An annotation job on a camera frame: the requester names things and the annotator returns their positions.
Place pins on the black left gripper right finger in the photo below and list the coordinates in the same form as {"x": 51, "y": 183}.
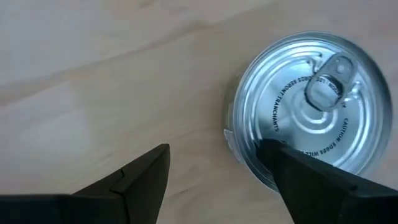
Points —
{"x": 311, "y": 193}

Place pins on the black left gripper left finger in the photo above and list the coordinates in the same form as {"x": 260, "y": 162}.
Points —
{"x": 146, "y": 186}

